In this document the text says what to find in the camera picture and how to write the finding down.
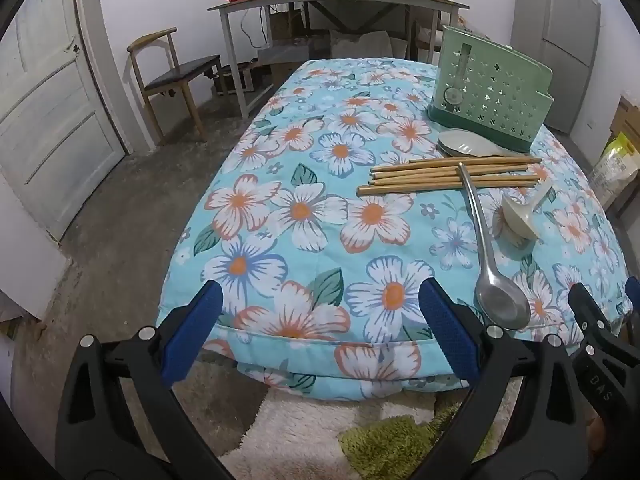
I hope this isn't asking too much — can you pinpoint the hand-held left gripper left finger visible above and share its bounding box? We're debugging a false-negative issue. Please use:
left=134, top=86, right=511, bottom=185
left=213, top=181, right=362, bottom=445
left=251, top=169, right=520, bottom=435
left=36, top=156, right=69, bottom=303
left=55, top=280, right=236, bottom=480

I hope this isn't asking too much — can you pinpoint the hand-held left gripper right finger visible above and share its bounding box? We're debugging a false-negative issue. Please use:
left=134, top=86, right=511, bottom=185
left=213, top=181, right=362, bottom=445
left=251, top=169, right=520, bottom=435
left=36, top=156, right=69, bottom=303
left=417, top=276, right=588, bottom=480

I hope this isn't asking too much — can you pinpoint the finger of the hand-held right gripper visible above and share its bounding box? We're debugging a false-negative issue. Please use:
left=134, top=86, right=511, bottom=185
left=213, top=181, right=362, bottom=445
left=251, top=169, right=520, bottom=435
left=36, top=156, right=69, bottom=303
left=624, top=276, right=640, bottom=331
left=568, top=282, right=640, bottom=416

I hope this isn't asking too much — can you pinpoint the metal spoon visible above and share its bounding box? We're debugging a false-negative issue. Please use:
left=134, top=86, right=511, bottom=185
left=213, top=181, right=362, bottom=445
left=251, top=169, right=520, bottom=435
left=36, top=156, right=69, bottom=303
left=457, top=161, right=532, bottom=332

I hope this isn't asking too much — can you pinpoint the bundle of wooden chopsticks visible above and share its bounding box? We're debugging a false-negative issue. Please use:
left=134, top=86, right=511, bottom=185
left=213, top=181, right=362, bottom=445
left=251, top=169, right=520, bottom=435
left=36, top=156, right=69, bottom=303
left=357, top=156, right=543, bottom=198

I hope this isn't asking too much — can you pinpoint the white plastic rice paddle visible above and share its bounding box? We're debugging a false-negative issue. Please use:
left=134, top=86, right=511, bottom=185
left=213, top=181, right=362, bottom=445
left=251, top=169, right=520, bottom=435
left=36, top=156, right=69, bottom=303
left=437, top=129, right=511, bottom=161

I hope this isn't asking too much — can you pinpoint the green plastic utensil holder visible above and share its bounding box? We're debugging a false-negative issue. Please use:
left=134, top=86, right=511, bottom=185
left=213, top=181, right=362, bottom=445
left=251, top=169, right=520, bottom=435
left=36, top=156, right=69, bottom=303
left=427, top=25, right=555, bottom=153

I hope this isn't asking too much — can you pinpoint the yellow-green rice sack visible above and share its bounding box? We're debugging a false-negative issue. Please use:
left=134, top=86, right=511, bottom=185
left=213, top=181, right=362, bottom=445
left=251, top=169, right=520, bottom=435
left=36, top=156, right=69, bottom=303
left=587, top=132, right=640, bottom=211

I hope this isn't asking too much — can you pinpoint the green shaggy rug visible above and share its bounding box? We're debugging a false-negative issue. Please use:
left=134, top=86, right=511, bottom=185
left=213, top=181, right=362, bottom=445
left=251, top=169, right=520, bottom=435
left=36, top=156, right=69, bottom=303
left=340, top=405, right=471, bottom=480

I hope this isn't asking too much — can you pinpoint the white shaggy rug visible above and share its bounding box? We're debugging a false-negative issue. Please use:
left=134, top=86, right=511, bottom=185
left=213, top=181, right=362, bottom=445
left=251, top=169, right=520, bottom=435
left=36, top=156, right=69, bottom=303
left=220, top=390, right=451, bottom=480

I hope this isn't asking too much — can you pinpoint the floral blue blanket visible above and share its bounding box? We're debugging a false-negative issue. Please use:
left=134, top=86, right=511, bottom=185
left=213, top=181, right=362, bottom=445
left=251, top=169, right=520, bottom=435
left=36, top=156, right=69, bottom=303
left=155, top=57, right=633, bottom=401

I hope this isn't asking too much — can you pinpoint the cardboard box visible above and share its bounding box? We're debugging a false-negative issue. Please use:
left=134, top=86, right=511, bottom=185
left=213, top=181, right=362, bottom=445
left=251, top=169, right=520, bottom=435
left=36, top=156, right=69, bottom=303
left=270, top=10, right=306, bottom=41
left=610, top=95, right=640, bottom=146

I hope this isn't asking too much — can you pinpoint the wooden chair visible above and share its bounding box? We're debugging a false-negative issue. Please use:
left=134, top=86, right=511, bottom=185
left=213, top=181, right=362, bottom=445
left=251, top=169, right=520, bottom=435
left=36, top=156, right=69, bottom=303
left=126, top=27, right=223, bottom=143

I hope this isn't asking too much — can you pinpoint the white door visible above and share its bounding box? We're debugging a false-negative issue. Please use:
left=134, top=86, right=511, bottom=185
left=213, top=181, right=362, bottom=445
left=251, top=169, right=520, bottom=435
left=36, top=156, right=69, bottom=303
left=0, top=0, right=126, bottom=241

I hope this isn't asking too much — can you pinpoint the grey fridge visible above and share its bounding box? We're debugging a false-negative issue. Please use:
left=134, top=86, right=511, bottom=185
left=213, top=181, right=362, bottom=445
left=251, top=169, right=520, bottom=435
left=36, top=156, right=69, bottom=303
left=510, top=0, right=601, bottom=133

